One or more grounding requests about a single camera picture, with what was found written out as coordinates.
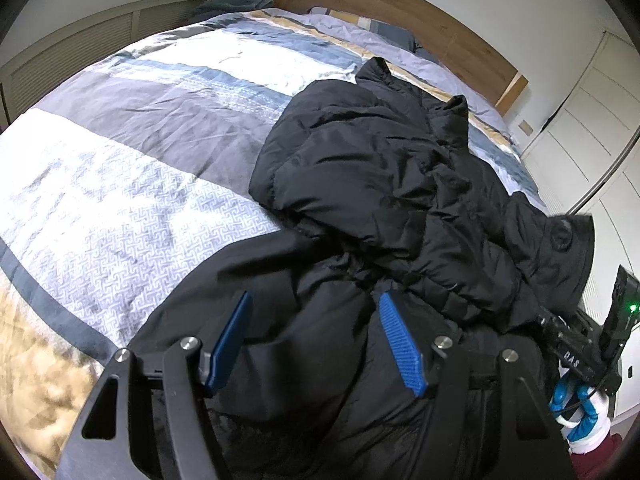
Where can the striped patchwork duvet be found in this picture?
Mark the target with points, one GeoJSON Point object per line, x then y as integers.
{"type": "Point", "coordinates": [150, 160]}

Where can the beige wall switch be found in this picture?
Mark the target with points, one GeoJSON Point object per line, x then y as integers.
{"type": "Point", "coordinates": [525, 127]}

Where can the white wardrobe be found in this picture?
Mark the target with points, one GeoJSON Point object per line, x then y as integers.
{"type": "Point", "coordinates": [590, 125]}

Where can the louvered beige cabinet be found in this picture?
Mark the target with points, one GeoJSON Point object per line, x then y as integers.
{"type": "Point", "coordinates": [75, 50]}

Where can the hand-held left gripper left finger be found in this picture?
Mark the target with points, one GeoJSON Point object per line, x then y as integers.
{"type": "Point", "coordinates": [231, 340]}

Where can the person's right hand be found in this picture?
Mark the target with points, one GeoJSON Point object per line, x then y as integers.
{"type": "Point", "coordinates": [592, 410]}

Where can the person's right forearm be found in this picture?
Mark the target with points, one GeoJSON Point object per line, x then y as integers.
{"type": "Point", "coordinates": [597, 460]}

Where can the black puffer jacket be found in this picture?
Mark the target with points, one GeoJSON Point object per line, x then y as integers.
{"type": "Point", "coordinates": [375, 185]}

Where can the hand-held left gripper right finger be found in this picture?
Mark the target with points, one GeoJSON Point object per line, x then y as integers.
{"type": "Point", "coordinates": [400, 345]}

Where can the teal cloth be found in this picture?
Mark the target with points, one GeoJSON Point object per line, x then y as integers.
{"type": "Point", "coordinates": [235, 4]}

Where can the striped pillow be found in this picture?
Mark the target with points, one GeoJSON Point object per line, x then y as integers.
{"type": "Point", "coordinates": [370, 27]}

